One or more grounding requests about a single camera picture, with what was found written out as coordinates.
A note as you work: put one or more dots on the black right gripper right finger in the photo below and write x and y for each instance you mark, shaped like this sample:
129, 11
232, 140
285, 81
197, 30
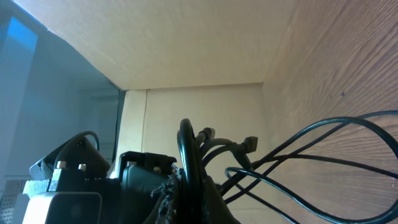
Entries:
214, 209

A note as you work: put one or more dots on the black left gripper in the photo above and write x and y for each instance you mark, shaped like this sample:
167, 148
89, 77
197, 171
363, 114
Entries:
125, 199

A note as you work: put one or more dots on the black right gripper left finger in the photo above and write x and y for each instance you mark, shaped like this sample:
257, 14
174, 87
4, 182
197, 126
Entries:
165, 211

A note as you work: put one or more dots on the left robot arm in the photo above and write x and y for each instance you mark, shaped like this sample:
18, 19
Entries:
76, 151

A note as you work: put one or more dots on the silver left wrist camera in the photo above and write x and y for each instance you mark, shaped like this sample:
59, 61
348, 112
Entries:
64, 208

